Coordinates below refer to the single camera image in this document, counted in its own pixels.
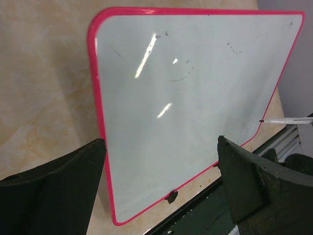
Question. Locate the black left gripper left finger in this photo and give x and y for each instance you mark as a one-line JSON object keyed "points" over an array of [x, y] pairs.
{"points": [[55, 198]]}

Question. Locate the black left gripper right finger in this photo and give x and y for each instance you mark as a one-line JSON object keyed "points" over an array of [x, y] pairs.
{"points": [[266, 197]]}

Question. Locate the magenta capped whiteboard marker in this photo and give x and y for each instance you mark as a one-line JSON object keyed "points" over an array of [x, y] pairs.
{"points": [[289, 120]]}

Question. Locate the pink framed whiteboard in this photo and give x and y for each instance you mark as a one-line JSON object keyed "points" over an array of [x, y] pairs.
{"points": [[167, 82]]}

